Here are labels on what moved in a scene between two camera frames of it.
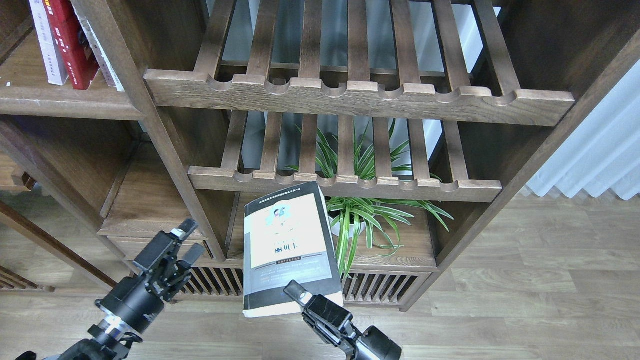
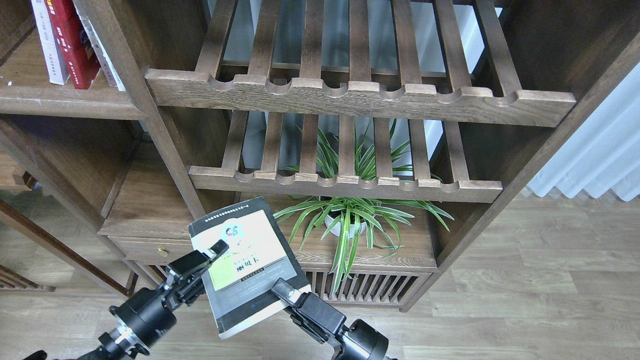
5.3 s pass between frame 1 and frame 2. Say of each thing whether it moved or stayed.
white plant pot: stayed
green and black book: moved
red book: stayed
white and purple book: stayed
